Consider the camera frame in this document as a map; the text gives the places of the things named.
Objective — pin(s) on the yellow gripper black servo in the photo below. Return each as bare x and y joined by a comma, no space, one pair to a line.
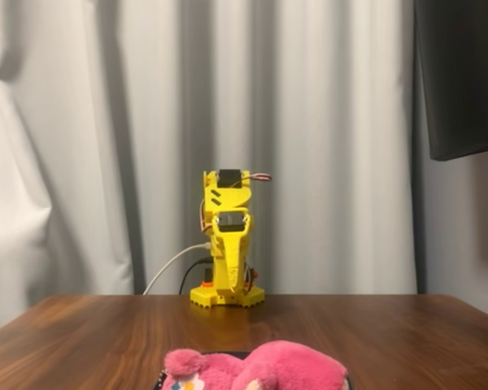
230,236

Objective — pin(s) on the pink strawberry bear plush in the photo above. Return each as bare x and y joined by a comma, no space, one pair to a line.
276,369

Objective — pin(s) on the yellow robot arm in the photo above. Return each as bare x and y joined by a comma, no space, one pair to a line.
229,198

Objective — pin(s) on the yellow robot base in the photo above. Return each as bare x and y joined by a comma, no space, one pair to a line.
203,298

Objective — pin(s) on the dark green square bin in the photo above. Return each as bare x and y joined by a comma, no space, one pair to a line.
227,354

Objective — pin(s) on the orange black table clamp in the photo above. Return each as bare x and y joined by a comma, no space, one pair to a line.
207,283
254,275

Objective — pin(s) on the white grey curtain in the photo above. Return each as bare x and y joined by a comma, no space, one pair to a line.
329,122

